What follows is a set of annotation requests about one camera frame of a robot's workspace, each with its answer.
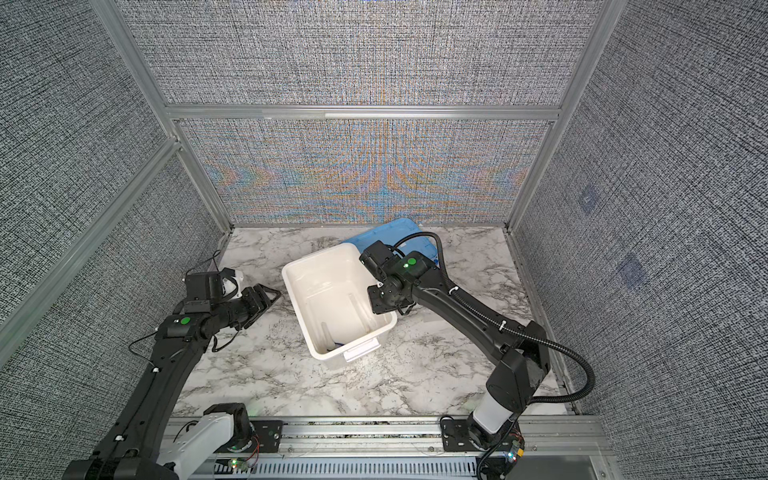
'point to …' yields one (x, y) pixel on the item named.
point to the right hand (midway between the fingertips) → (382, 301)
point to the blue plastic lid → (392, 232)
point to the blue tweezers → (336, 343)
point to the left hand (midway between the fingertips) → (275, 298)
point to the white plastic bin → (333, 307)
